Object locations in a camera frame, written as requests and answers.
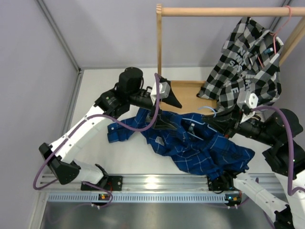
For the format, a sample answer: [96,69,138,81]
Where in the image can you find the black white checked shirt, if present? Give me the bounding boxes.
[196,17,284,112]

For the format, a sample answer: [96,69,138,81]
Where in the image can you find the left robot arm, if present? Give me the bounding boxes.
[39,67,182,190]

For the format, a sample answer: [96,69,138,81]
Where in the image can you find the perforated cable duct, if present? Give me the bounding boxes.
[48,192,240,204]

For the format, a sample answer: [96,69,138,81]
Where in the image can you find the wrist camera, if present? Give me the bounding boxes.
[236,91,258,123]
[150,82,171,104]

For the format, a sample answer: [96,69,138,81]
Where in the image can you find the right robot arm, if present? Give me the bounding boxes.
[203,107,305,229]

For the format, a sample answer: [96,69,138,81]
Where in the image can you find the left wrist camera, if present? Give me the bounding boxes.
[150,82,171,104]

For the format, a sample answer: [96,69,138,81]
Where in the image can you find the wooden clothes rack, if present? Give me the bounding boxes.
[156,4,305,115]

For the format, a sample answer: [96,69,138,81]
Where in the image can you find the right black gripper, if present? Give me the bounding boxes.
[201,104,277,146]

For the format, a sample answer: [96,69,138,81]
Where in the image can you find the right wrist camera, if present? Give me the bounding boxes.
[236,91,258,123]

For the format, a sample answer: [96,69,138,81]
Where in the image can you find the pink wire hanger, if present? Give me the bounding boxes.
[263,5,292,55]

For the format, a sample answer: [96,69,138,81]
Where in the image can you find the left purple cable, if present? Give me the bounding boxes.
[32,73,167,190]

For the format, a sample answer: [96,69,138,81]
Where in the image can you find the blue plaid shirt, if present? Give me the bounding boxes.
[106,107,255,182]

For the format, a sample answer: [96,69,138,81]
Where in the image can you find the light blue wire hanger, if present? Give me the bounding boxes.
[197,106,217,117]

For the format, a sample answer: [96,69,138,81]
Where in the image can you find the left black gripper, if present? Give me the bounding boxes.
[128,81,182,129]

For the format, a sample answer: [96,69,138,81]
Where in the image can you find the aluminium mounting rail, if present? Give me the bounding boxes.
[36,173,284,194]

